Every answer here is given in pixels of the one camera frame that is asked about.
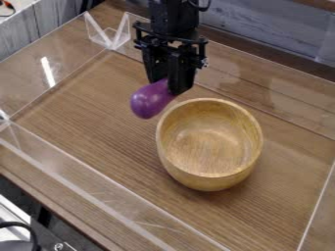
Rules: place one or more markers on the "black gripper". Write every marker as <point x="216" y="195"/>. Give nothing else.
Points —
<point x="172" y="46"/>

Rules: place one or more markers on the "clear acrylic tray enclosure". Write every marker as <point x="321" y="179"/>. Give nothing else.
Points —
<point x="82" y="155"/>

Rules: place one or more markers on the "white cabinet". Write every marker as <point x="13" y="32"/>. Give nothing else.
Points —
<point x="28" y="19"/>

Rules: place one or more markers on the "clear acrylic corner bracket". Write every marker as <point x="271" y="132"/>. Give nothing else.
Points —
<point x="108" y="37"/>

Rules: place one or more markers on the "purple toy eggplant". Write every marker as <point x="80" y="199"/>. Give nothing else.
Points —
<point x="149" y="99"/>

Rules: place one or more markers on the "wooden bowl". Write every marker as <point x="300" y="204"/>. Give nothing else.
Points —
<point x="209" y="142"/>

